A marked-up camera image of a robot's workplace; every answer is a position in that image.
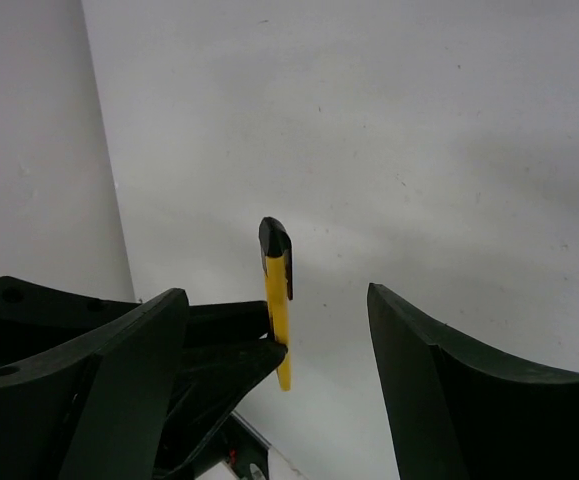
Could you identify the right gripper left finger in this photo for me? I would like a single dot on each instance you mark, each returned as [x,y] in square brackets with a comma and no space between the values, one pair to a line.
[93,405]

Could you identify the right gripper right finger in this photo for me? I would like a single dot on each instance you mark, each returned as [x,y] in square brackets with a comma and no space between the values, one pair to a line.
[461,409]

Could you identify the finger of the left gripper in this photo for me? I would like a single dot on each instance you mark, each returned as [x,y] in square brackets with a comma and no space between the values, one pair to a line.
[226,323]
[210,383]

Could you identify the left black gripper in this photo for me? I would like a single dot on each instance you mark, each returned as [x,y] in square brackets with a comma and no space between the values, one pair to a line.
[35,318]

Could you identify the yellow black utility knife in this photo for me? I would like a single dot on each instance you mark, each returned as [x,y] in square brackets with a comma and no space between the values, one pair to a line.
[277,260]

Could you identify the left metal base rail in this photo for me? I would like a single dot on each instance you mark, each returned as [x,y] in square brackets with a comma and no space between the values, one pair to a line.
[239,447]

